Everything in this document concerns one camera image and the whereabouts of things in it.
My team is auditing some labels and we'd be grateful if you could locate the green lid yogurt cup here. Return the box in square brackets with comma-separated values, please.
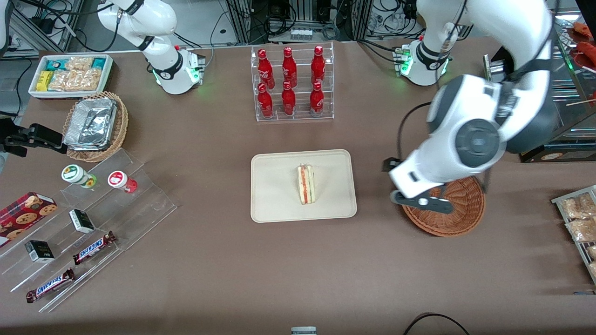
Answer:
[61, 164, 97, 189]

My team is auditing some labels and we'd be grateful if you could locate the white plastic bin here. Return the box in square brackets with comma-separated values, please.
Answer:
[28, 54, 114, 100]

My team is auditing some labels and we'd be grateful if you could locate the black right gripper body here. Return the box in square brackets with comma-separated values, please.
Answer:
[0, 115, 19, 138]

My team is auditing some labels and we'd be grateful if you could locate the red tartan cookie box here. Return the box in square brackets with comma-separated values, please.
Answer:
[0, 191, 58, 248]

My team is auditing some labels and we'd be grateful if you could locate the triangular sandwich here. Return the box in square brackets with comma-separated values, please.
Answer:
[297, 163, 316, 205]

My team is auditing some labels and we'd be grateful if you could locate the metal wire tray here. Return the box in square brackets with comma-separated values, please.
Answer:
[551, 185, 596, 285]

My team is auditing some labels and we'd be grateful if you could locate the black glass display cabinet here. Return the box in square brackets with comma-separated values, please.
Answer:
[483, 14, 596, 163]

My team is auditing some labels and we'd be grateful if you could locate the red lid yogurt cup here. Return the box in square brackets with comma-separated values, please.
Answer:
[108, 170, 138, 194]

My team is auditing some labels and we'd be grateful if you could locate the black cable loop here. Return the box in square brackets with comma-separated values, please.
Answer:
[403, 312, 471, 335]

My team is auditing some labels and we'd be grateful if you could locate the clear acrylic stepped display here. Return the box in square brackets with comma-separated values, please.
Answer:
[0, 147, 178, 314]

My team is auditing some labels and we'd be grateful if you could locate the clear acrylic bottle rack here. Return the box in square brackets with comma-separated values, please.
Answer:
[251, 42, 335, 122]

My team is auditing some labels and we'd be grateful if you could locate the light wicker basket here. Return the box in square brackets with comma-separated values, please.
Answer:
[62, 91, 129, 163]

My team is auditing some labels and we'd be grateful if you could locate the brown wicker basket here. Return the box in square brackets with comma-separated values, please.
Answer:
[400, 176, 486, 238]

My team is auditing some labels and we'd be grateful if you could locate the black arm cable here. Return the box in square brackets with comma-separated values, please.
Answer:
[396, 102, 433, 162]

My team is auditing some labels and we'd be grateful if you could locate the clear bag of crackers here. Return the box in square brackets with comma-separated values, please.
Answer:
[64, 57, 95, 72]
[48, 69, 103, 92]

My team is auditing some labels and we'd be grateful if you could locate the Snickers chocolate bar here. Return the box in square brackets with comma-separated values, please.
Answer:
[25, 268, 75, 304]
[72, 231, 117, 266]

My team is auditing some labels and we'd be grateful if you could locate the silver foil pack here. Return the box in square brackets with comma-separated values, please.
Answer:
[80, 108, 114, 146]
[63, 97, 118, 151]

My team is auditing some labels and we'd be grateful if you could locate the red cola bottle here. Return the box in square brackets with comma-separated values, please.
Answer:
[257, 83, 274, 118]
[281, 81, 297, 116]
[311, 45, 326, 86]
[310, 81, 325, 116]
[282, 47, 298, 88]
[257, 48, 275, 90]

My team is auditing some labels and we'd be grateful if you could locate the cream rectangular tray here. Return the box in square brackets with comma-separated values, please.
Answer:
[251, 149, 358, 223]

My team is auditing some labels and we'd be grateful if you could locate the stainless steel pan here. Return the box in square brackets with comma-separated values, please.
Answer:
[556, 88, 596, 141]

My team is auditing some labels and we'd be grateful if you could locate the small black carton box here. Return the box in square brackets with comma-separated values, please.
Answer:
[24, 240, 55, 264]
[68, 209, 95, 234]

